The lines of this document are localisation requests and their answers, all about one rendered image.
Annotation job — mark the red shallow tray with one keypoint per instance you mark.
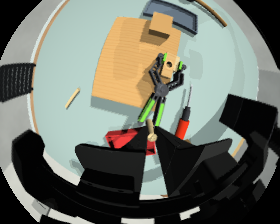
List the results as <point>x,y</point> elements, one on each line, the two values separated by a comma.
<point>124,136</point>

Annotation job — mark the black mallet with wooden handle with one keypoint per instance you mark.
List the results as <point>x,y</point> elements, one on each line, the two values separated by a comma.
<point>210,10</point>

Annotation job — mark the wooden dowel pin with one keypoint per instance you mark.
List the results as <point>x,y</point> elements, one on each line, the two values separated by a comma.
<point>151,130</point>

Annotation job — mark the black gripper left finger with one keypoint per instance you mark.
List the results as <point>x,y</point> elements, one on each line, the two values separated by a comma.
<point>128,161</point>

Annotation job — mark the tan wooden rod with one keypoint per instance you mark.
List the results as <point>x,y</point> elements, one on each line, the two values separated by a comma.
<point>72,97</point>

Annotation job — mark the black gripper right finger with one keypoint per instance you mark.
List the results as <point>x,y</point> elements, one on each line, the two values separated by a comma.
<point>179,159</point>

